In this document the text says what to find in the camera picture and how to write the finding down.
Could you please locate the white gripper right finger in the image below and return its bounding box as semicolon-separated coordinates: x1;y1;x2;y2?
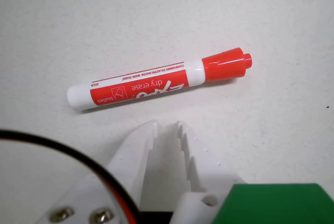
169;120;247;224

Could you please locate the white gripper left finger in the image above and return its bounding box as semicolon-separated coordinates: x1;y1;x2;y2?
33;119;159;224

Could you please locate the red dry erase marker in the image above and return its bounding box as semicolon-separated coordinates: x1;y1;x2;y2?
66;47;253;112

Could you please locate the green plastic block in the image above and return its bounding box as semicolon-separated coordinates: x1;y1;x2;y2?
210;183;334;224

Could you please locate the black and red cable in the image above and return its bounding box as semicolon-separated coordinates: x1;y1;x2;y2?
0;128;140;224

